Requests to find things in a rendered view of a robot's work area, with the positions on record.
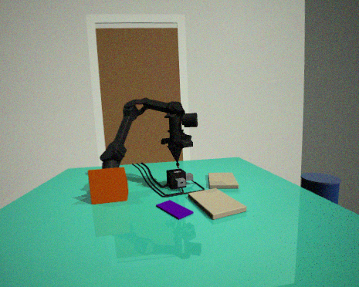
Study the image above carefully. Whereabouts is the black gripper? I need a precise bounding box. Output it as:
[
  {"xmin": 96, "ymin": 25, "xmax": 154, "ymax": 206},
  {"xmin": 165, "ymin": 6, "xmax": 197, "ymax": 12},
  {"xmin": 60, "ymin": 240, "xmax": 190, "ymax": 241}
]
[{"xmin": 161, "ymin": 127, "xmax": 193, "ymax": 160}]

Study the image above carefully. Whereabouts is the purple flat rectangular slab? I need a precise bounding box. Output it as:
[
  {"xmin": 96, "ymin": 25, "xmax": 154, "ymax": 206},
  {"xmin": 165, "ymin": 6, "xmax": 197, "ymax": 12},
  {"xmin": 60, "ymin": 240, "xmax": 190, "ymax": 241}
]
[{"xmin": 156, "ymin": 201, "xmax": 194, "ymax": 220}]

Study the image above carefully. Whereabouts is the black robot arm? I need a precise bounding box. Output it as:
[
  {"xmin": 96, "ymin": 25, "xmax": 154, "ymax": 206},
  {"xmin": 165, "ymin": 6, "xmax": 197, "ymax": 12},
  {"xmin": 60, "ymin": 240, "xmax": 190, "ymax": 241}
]
[{"xmin": 100, "ymin": 97, "xmax": 198, "ymax": 169}]

